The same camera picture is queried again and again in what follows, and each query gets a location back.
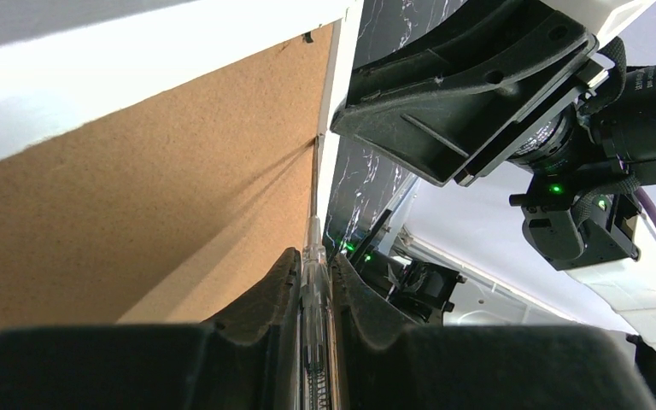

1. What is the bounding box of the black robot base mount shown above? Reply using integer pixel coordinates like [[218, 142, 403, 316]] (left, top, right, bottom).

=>
[[343, 209, 467, 325]]

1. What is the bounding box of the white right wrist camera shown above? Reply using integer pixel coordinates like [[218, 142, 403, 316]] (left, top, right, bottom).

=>
[[542, 0, 656, 49]]

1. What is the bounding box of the clear tester screwdriver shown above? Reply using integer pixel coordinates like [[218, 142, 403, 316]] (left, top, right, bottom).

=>
[[296, 134, 341, 409]]

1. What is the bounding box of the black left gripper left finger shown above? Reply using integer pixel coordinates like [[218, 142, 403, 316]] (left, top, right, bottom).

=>
[[0, 248, 301, 409]]

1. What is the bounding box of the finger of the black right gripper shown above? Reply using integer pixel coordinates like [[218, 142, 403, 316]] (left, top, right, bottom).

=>
[[347, 1, 583, 106]]

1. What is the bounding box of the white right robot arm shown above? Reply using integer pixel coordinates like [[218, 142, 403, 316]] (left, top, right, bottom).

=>
[[331, 1, 656, 382]]

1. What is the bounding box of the white picture frame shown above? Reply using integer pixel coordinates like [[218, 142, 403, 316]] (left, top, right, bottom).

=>
[[0, 1, 362, 331]]

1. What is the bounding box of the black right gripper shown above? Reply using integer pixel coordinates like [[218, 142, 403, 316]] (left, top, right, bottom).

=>
[[331, 26, 656, 271]]

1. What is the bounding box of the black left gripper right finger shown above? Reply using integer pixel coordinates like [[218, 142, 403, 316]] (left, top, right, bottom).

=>
[[331, 255, 656, 409]]

